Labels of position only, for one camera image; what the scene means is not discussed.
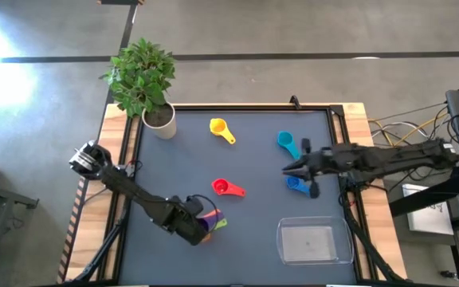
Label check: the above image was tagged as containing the black camera cable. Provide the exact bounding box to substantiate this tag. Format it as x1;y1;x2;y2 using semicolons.
189;194;220;232

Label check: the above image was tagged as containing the purple measuring cup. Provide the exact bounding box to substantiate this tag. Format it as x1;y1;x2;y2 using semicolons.
197;209;226;233

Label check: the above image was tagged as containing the blue measuring cup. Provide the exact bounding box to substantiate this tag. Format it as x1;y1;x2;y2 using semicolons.
284;176;312;197

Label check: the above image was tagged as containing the clear plastic basket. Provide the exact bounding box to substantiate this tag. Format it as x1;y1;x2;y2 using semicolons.
276;216;355;266

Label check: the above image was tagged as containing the red measuring cup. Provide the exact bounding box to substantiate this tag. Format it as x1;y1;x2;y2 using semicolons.
211;178;247;199

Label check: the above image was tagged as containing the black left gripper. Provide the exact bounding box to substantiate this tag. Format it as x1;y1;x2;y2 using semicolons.
161;194;210;246

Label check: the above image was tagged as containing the yellow measuring cup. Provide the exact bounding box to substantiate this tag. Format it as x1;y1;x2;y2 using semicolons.
209;117;237;145

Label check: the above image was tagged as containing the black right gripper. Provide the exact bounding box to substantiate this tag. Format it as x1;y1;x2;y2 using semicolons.
283;138;356;199

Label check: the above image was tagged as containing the yellow cable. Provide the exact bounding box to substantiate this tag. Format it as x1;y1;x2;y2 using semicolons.
372;113;449;147

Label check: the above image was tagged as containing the green leafy plant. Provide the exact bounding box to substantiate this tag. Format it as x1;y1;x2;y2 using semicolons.
100;37;177;119

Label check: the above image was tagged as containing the white paper box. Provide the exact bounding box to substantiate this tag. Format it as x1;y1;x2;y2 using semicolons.
402;183;454;236

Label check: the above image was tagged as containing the teal measuring cup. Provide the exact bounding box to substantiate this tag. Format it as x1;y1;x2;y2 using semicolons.
277;131;302;160

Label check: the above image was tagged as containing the black metal beam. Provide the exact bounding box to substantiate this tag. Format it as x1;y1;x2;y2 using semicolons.
388;165;459;218

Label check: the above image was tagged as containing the white plant pot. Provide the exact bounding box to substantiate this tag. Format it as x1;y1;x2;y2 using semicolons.
141;102;178;140

